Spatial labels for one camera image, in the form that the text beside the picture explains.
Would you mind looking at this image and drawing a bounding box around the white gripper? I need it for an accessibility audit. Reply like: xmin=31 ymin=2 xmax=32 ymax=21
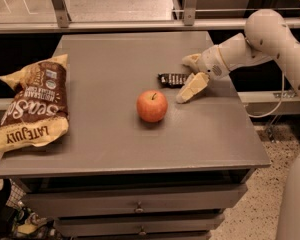
xmin=176 ymin=45 xmax=230 ymax=103

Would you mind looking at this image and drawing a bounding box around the gray drawer cabinet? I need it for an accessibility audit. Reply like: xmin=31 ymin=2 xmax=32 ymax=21
xmin=0 ymin=31 xmax=270 ymax=240

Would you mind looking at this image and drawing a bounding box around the drawer metal knob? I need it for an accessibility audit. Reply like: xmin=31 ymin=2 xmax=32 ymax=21
xmin=134 ymin=202 xmax=144 ymax=214
xmin=138 ymin=227 xmax=147 ymax=236

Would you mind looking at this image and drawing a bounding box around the clutter pile at left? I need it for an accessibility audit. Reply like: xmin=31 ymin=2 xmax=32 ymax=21
xmin=0 ymin=153 xmax=63 ymax=240

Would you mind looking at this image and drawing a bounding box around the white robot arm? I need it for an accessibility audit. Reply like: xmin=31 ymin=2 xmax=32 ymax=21
xmin=176 ymin=9 xmax=300 ymax=240

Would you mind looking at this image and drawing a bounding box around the red apple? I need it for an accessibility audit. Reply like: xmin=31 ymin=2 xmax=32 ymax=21
xmin=136 ymin=90 xmax=168 ymax=123

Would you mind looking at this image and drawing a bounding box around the top drawer metal knob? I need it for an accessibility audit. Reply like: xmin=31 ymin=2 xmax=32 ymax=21
xmin=134 ymin=202 xmax=144 ymax=214

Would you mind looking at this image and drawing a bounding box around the metal railing frame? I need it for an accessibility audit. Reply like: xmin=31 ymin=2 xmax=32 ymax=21
xmin=0 ymin=0 xmax=300 ymax=34

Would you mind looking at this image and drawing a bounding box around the top gray drawer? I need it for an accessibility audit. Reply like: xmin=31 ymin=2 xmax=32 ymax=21
xmin=23 ymin=184 xmax=247 ymax=218

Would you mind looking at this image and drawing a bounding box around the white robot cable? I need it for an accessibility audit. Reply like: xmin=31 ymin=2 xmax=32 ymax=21
xmin=245 ymin=71 xmax=287 ymax=119

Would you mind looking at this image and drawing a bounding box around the gray drawer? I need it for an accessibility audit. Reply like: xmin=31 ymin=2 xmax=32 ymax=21
xmin=23 ymin=184 xmax=247 ymax=218
xmin=54 ymin=214 xmax=224 ymax=236

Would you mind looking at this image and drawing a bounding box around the brown yellow chip bag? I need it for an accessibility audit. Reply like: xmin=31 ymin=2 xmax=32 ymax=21
xmin=0 ymin=54 xmax=69 ymax=152

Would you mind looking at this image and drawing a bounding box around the dark rxbar chocolate bar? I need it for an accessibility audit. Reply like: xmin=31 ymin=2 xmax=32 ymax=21
xmin=158 ymin=73 xmax=189 ymax=88

